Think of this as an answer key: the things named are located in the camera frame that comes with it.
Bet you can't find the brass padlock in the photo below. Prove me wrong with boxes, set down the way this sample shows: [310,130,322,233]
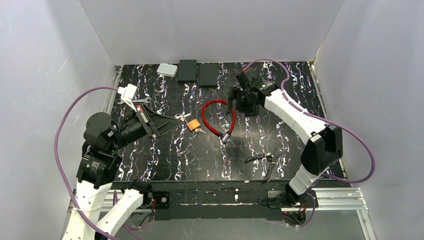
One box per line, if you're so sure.
[174,113,201,132]

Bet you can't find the silver key bunch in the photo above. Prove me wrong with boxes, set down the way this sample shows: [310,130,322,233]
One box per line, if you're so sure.
[194,127,206,133]

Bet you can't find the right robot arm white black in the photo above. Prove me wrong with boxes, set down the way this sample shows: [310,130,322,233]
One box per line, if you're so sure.
[227,69,343,203]

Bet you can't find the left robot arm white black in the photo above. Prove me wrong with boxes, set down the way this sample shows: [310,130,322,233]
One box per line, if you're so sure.
[62,103,181,240]

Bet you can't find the silver open-end wrench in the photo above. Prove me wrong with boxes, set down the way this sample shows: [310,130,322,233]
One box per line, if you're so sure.
[116,97,151,105]

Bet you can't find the black box right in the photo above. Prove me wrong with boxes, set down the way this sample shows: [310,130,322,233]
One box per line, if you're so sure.
[198,63,218,88]

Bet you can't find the black box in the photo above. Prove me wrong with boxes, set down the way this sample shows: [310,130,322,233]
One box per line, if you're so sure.
[177,59,197,84]
[198,63,218,88]

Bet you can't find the black box left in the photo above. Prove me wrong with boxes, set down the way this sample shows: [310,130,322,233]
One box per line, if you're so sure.
[177,59,197,84]

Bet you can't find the white rectangular box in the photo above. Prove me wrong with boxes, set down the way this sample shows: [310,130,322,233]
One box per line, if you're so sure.
[157,63,178,78]

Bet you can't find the black pliers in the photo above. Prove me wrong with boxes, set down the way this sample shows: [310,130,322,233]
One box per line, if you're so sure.
[244,147,282,183]

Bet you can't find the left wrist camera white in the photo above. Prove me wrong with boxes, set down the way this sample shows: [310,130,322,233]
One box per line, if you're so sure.
[116,84,137,111]

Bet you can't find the red cable bike lock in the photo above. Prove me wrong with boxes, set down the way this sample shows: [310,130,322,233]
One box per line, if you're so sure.
[201,98,237,144]

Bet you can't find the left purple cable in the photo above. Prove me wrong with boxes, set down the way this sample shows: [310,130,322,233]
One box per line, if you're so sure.
[54,86,143,240]

